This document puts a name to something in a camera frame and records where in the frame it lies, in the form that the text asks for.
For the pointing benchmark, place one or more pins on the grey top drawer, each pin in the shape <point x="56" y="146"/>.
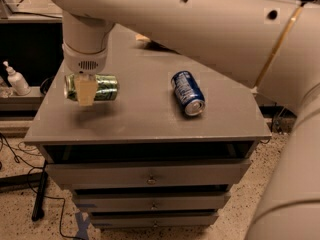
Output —
<point x="158" y="174"/>

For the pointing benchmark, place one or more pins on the blue floor tape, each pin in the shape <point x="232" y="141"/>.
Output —
<point x="83" y="224"/>

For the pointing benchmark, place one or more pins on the blue soda can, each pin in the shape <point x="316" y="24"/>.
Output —
<point x="188" y="93"/>

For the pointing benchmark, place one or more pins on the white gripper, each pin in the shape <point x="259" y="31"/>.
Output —
<point x="86" y="63"/>

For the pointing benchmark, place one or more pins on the white pump bottle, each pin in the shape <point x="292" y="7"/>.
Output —
<point x="17" y="80"/>

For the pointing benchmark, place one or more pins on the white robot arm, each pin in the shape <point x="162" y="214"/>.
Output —
<point x="271" y="45"/>

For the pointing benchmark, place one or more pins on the black stand leg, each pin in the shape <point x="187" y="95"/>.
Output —
<point x="38" y="212"/>

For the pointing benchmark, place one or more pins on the grey drawer cabinet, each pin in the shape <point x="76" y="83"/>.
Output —
<point x="145" y="123"/>

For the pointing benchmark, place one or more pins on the grey bottom drawer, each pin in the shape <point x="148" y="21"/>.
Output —
<point x="184" y="218"/>

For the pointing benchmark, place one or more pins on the grey drawer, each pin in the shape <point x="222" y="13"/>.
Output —
<point x="158" y="174"/>
<point x="152" y="202"/>
<point x="184" y="218"/>

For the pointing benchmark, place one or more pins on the grey middle drawer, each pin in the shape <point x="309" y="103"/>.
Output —
<point x="152" y="202"/>

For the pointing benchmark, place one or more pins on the green soda can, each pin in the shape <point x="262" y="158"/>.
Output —
<point x="107" y="89"/>

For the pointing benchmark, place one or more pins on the brown yellow chip bag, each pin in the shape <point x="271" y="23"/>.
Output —
<point x="142" y="38"/>

